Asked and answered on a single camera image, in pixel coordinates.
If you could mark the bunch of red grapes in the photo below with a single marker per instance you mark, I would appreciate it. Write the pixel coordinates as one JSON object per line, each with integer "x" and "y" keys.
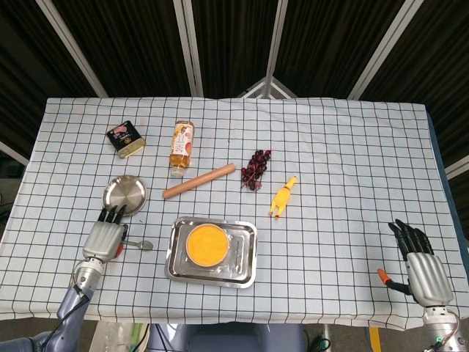
{"x": 254, "y": 170}

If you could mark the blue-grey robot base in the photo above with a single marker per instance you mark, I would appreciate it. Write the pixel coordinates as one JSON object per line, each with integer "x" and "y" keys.
{"x": 227, "y": 339}

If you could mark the bowl of orange powder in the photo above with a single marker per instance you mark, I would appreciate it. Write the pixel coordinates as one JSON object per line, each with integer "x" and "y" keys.
{"x": 207, "y": 243}

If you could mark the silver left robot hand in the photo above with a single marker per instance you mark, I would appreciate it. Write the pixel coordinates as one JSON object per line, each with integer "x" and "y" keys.
{"x": 102, "y": 240}

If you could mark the silver metal spoon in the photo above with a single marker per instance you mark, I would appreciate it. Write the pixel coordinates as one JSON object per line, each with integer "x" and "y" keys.
{"x": 144, "y": 245}

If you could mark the clear plastic bag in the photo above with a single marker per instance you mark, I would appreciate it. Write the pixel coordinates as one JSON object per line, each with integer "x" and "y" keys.
{"x": 117, "y": 335}

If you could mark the wooden rolling pin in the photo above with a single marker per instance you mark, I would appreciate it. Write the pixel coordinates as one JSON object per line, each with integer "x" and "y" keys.
{"x": 198, "y": 182}

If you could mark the juice bottle with label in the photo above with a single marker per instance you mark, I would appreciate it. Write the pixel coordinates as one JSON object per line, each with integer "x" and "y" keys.
{"x": 181, "y": 146}

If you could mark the black luncheon meat tin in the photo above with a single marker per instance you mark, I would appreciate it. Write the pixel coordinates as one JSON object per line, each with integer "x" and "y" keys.
{"x": 124, "y": 139}

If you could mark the round stainless steel plate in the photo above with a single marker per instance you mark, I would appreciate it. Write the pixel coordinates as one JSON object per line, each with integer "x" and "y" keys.
{"x": 124, "y": 192}

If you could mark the white checked tablecloth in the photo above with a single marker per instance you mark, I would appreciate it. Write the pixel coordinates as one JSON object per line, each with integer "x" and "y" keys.
{"x": 329, "y": 146}

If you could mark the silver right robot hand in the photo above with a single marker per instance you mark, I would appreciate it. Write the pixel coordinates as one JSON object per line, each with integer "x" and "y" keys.
{"x": 428, "y": 276}

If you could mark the yellow rubber chicken toy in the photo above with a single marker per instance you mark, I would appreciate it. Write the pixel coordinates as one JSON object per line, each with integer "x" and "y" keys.
{"x": 281, "y": 199}

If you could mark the dark folding screen white frames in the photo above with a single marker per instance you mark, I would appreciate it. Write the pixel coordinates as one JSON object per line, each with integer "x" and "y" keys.
{"x": 128, "y": 36}

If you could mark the rectangular stainless steel tray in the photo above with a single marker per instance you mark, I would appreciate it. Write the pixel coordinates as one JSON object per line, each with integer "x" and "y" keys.
{"x": 242, "y": 256}

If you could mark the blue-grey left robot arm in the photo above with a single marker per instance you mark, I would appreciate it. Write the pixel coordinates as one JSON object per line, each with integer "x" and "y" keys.
{"x": 82, "y": 276}

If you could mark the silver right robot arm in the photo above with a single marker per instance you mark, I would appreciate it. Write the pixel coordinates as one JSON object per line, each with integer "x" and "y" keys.
{"x": 445, "y": 326}

